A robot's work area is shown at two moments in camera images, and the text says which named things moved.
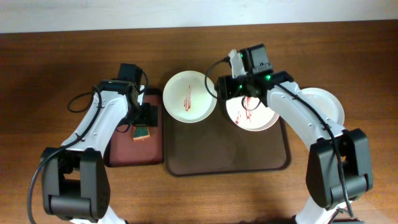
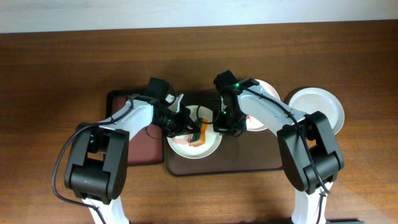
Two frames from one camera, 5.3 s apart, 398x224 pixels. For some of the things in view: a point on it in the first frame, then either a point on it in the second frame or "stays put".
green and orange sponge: [140, 132] to [199, 137]
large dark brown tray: [217, 145] stays put
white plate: [185, 98] to [179, 144]
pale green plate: [326, 104] stays put
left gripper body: [145, 116] to [175, 124]
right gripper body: [237, 88] to [229, 122]
